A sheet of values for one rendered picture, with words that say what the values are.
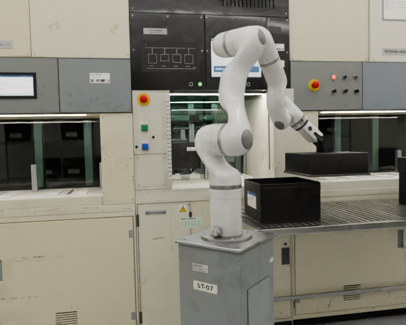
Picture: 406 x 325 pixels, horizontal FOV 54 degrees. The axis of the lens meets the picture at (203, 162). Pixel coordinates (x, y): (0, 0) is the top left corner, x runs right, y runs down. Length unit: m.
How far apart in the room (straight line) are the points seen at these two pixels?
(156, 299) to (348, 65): 1.71
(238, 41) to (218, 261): 0.80
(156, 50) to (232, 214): 1.08
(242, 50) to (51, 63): 1.07
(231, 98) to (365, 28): 1.33
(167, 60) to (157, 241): 0.97
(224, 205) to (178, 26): 1.13
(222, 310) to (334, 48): 1.64
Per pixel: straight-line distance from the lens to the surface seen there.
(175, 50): 2.20
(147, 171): 2.15
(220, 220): 1.46
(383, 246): 2.67
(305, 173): 1.82
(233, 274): 1.39
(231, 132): 1.40
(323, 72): 2.42
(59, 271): 2.26
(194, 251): 1.46
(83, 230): 2.19
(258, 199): 1.74
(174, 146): 2.67
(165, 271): 2.25
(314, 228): 1.72
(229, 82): 1.49
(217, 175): 1.44
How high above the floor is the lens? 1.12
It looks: 3 degrees down
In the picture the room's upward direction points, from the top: 1 degrees counter-clockwise
